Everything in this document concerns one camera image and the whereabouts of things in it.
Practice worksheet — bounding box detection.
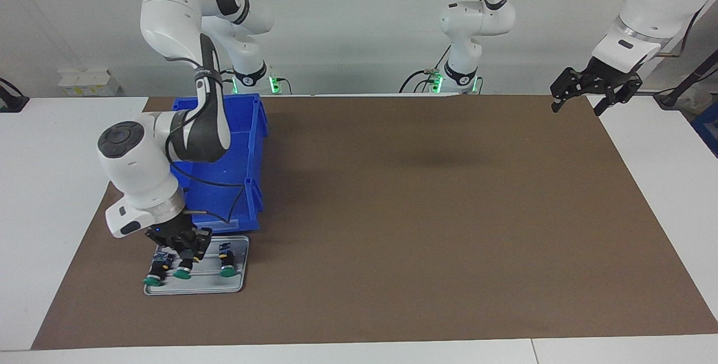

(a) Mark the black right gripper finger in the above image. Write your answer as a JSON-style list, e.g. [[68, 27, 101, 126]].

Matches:
[[163, 243, 188, 266], [194, 231, 213, 261]]

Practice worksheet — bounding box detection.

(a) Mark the white wall socket box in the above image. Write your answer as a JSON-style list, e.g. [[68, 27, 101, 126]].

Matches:
[[58, 68, 121, 97]]

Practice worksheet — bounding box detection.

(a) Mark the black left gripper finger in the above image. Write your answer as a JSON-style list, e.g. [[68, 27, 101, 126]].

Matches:
[[550, 67, 588, 113], [593, 75, 643, 117]]

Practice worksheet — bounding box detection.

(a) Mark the grey metal tray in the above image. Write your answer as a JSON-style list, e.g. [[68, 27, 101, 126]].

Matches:
[[143, 235, 250, 296]]

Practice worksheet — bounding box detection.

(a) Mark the green push button switch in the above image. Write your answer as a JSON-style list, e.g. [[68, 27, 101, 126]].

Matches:
[[142, 249, 172, 287], [218, 243, 237, 278], [173, 252, 197, 280]]

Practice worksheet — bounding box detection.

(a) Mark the blue crate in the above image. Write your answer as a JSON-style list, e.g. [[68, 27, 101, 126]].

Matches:
[[691, 116, 718, 158]]

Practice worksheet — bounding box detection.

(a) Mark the black base cable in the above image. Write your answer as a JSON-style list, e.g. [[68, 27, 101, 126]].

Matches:
[[399, 44, 452, 94]]

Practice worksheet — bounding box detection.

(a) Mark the blue plastic storage bin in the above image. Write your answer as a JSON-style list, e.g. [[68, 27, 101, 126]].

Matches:
[[148, 93, 269, 238]]

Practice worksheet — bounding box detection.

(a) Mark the black table clamp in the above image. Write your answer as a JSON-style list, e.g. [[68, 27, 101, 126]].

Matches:
[[0, 77, 30, 113]]

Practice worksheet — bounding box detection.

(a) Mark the brown table mat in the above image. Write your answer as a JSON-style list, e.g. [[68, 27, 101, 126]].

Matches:
[[31, 94, 718, 351]]

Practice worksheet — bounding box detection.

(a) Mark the black stand pole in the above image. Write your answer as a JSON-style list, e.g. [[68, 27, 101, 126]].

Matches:
[[653, 49, 718, 109]]

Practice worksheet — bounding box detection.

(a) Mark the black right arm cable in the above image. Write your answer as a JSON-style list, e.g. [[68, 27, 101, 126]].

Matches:
[[165, 56, 250, 224]]

